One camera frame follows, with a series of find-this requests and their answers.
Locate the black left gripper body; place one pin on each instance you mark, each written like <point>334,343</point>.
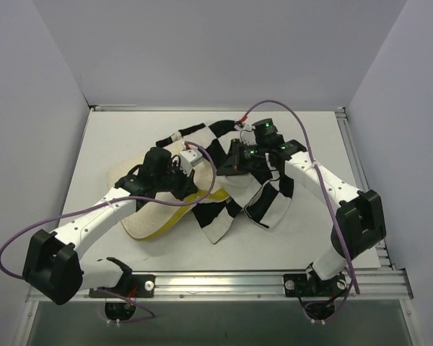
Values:
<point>182,184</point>

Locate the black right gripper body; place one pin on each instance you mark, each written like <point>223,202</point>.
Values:
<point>234,158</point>

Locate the black white checkered pillowcase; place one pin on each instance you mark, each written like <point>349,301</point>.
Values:
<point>263,196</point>

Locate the cream quilted pillow yellow edge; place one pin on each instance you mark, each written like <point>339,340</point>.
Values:
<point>154,219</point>

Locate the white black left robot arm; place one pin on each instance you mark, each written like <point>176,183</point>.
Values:
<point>54,263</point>

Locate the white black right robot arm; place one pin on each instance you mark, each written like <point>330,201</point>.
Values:
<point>359,222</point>

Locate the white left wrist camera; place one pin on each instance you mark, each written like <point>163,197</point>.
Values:
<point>189,159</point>

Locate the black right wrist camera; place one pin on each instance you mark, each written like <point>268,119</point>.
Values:
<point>265,131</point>

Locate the aluminium right side rail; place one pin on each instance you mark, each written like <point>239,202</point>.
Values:
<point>359,176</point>

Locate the aluminium back frame rail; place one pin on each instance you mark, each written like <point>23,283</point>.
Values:
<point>113,108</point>

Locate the aluminium frame rail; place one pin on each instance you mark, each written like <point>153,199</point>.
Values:
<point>113,108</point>
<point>250,285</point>

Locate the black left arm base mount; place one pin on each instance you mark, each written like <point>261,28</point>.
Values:
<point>136,286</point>

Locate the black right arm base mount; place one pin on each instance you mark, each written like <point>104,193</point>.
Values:
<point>304,285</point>

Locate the aluminium front frame rail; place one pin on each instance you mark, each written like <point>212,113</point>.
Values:
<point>250,285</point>

